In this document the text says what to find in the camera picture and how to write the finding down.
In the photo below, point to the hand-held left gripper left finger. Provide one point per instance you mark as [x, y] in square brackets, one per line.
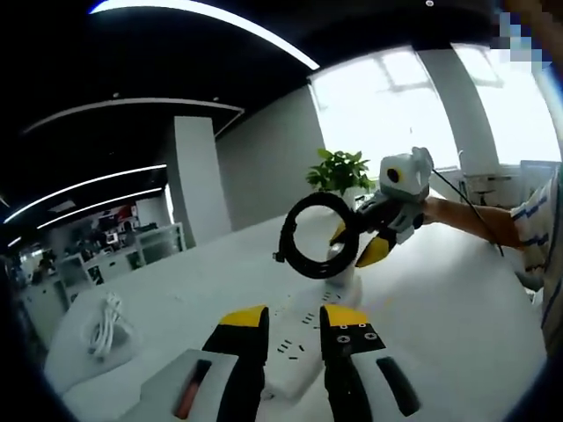
[176, 378]

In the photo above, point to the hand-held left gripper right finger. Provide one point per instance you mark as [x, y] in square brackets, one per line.
[356, 347]

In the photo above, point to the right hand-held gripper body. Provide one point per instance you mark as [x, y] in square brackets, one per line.
[409, 176]

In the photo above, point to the white power strip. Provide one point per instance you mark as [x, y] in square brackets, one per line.
[294, 347]

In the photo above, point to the white charger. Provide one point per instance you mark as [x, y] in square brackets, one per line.
[345, 274]

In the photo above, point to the white desk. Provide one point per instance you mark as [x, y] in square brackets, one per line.
[440, 316]

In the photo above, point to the potted green plant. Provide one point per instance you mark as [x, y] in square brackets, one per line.
[338, 173]

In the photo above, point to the person's striped shirt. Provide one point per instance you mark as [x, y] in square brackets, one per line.
[545, 246]

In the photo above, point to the narrow white office chair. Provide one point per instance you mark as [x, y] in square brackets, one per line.
[77, 270]

